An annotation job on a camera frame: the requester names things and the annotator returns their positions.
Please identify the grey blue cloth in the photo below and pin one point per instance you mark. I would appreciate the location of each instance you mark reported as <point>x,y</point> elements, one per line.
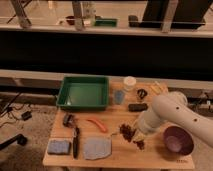
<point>97,148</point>

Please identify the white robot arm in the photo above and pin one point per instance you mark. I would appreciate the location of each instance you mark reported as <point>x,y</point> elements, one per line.
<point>173,107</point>

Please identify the orange carrot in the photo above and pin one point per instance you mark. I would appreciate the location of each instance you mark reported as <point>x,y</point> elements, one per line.
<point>99,124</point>

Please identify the black binder clip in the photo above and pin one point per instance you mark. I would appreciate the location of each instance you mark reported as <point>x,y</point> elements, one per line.
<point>141,93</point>

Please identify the purple bowl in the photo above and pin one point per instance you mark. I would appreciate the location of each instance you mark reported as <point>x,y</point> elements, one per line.
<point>178,141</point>

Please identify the white lidded jar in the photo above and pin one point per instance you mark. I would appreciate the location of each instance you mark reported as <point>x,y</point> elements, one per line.
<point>129,83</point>

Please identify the green plastic tray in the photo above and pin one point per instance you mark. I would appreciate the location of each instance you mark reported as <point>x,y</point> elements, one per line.
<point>84,93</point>

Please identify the dark grape bunch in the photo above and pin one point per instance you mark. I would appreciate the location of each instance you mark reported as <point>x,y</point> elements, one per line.
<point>128,132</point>

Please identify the green background box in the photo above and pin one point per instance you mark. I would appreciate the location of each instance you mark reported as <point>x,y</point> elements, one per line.
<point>106,22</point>

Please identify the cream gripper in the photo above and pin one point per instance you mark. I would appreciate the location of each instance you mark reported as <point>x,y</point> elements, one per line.
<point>138,136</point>

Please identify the blue sponge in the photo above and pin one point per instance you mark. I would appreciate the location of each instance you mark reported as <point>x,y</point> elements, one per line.
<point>58,147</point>

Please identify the blue plastic cup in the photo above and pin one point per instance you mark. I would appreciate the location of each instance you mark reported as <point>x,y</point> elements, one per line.
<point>119,96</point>

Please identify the wooden sticks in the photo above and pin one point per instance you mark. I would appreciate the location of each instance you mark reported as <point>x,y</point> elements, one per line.
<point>157,88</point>

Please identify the black power adapter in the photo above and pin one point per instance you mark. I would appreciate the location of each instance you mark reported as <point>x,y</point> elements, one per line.
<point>26,115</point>

